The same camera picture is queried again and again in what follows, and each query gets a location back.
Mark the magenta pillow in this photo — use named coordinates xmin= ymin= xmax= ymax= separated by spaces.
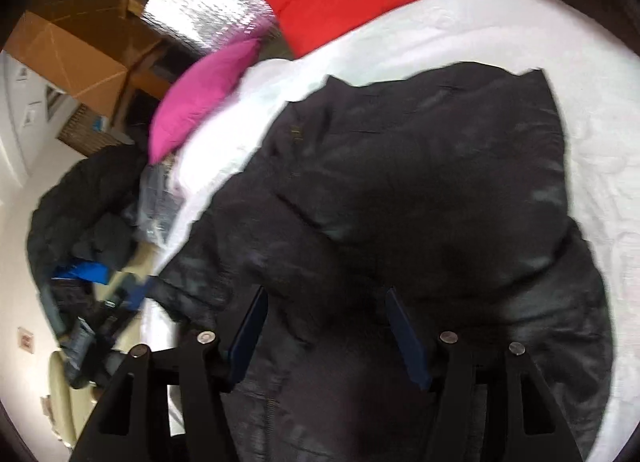
xmin=149 ymin=36 xmax=263 ymax=163

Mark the pile of dark clothes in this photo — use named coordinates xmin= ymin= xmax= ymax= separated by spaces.
xmin=27 ymin=144 xmax=166 ymax=388

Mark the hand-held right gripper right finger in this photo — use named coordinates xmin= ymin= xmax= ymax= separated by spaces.
xmin=385 ymin=287 xmax=586 ymax=462

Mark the wicker basket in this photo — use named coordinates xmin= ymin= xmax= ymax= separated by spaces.
xmin=55 ymin=104 xmax=131 ymax=153

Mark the brown cardboard box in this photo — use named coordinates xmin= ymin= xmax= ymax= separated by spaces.
xmin=5 ymin=0 xmax=166 ymax=117

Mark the blue cloth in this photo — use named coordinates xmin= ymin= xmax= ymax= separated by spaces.
xmin=52 ymin=262 xmax=111 ymax=285

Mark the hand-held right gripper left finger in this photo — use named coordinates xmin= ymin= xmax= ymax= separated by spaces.
xmin=70 ymin=284 xmax=271 ymax=462

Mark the white textured bedspread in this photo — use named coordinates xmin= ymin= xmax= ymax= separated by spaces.
xmin=140 ymin=0 xmax=640 ymax=458

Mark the silver foil sheet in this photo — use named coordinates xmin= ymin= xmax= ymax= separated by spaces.
xmin=140 ymin=0 xmax=458 ymax=62

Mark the black puffer jacket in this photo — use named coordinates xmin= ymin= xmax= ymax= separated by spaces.
xmin=150 ymin=60 xmax=616 ymax=462

